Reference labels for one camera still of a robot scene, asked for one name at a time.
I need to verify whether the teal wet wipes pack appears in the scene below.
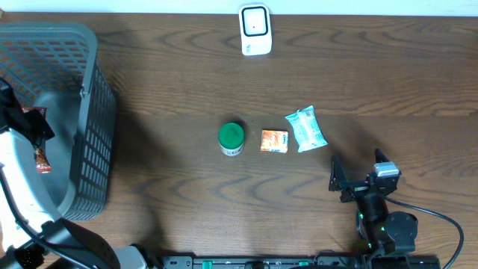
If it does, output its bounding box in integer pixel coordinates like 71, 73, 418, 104
285, 105, 328, 152

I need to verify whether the orange snack box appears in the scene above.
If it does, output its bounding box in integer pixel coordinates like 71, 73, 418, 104
260, 130, 288, 153

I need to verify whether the green lid jar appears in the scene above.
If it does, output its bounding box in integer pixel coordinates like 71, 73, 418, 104
218, 123, 245, 156

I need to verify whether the red orange snack bar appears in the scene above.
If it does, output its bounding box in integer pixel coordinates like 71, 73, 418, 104
22, 107, 52, 174

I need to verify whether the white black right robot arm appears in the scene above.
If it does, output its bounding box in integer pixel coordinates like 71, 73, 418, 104
329, 149, 418, 257

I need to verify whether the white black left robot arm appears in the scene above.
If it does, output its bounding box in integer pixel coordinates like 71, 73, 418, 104
1, 80, 155, 269

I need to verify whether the white barcode scanner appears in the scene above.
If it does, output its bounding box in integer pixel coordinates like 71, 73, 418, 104
238, 4, 273, 56

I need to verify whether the grey plastic basket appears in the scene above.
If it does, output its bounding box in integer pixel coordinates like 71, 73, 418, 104
1, 22, 117, 221

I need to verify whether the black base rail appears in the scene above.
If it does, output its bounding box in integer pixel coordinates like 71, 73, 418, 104
161, 252, 441, 269

